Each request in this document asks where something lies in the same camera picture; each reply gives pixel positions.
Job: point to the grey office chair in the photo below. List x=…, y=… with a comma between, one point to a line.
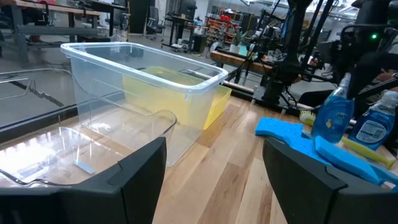
x=155, y=23

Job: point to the yellow plastic bin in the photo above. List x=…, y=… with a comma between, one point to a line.
x=219, y=105

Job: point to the blue dish soap bottle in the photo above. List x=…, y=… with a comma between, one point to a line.
x=373, y=130
x=331, y=121

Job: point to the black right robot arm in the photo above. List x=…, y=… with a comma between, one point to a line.
x=295, y=62

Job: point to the black trash bin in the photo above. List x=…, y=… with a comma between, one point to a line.
x=199, y=43

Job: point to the yellow-green dish brush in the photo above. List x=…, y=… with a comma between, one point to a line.
x=307, y=118

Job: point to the wooden bench top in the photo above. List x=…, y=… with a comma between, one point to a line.
x=236, y=60

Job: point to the black standing desk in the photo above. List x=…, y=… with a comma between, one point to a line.
x=180, y=28

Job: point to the small potted succulent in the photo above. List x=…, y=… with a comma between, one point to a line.
x=237, y=42

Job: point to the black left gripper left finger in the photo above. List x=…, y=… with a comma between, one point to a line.
x=93, y=202

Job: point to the clear plastic storage bin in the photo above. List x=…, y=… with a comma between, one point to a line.
x=102, y=77

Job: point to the wooden workbench grey legs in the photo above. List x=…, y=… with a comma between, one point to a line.
x=56, y=11

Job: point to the red parts shelving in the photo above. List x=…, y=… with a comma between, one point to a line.
x=222, y=26

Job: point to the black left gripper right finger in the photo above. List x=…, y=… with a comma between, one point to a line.
x=326, y=202

